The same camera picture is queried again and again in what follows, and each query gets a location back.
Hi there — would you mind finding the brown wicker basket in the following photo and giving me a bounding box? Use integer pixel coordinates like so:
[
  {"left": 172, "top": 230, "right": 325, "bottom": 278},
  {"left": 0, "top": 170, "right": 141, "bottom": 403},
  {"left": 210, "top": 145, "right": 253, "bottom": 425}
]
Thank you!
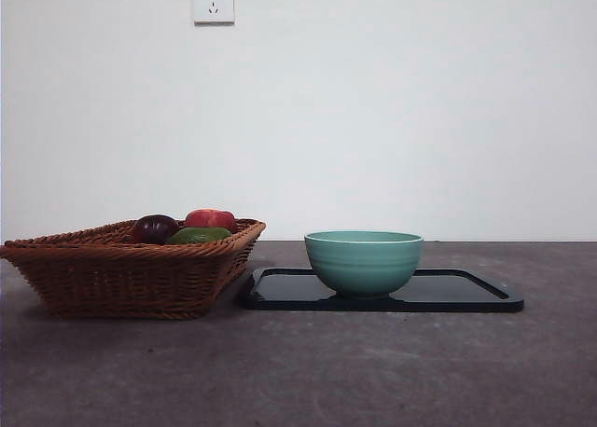
[{"left": 0, "top": 217, "right": 268, "bottom": 321}]

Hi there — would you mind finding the dark purple fruit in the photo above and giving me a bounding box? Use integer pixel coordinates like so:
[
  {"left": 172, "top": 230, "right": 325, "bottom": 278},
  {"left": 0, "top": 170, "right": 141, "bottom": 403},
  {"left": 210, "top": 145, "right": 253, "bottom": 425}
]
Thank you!
[{"left": 132, "top": 213, "right": 181, "bottom": 244}]

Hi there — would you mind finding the black rectangular tray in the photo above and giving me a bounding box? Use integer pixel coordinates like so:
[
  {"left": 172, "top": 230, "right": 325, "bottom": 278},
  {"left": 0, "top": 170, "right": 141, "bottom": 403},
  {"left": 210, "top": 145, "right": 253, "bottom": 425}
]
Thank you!
[{"left": 239, "top": 267, "right": 525, "bottom": 313}]

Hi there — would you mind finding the white wall power socket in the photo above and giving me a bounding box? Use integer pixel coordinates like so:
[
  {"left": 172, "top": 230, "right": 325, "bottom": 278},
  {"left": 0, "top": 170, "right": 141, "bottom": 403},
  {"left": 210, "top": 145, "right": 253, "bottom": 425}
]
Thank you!
[{"left": 193, "top": 0, "right": 236, "bottom": 26}]

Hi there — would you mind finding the teal ribbed bowl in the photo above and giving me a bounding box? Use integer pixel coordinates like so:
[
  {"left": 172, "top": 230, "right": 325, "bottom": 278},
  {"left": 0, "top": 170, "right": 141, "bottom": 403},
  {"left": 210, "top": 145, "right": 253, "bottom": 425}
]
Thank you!
[{"left": 304, "top": 230, "right": 425, "bottom": 301}]

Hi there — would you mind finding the green fruit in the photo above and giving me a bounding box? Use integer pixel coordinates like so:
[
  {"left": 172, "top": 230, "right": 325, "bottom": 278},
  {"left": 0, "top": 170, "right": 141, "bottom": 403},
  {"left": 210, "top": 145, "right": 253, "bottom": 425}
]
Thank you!
[{"left": 165, "top": 227, "right": 233, "bottom": 246}]

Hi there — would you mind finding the red apple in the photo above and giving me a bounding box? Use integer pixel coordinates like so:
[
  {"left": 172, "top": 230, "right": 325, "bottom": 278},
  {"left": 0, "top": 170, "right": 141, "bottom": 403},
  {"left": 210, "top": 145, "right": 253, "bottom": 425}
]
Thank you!
[{"left": 184, "top": 208, "right": 238, "bottom": 232}]

